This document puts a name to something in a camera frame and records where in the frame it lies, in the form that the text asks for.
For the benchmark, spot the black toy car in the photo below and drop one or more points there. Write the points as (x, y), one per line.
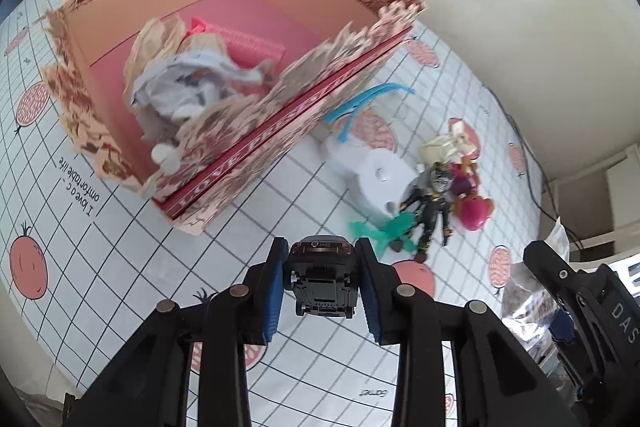
(322, 287)

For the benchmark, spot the blue headband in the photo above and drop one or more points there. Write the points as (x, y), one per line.
(360, 99)

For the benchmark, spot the white paper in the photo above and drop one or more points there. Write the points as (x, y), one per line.
(185, 82)

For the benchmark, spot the white toy figurine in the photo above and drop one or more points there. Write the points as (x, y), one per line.
(440, 152)

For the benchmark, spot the pink comb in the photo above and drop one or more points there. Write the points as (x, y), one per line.
(240, 42)

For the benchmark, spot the white shelf rack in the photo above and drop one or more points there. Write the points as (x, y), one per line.
(620, 187)

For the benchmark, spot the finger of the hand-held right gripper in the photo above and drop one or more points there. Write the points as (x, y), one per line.
(562, 277)
(620, 312)

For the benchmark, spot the pink toy figure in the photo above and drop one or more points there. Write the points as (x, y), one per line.
(472, 212)

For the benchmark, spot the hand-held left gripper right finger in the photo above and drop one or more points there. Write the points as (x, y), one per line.
(372, 292)

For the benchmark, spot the black action figure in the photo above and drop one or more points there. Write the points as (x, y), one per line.
(432, 207)

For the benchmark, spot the green plastic toy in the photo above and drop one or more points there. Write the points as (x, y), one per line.
(395, 227)

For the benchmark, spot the white plastic piece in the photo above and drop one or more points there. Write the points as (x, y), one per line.
(380, 177)

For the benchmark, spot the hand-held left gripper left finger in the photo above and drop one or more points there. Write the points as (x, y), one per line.
(272, 287)

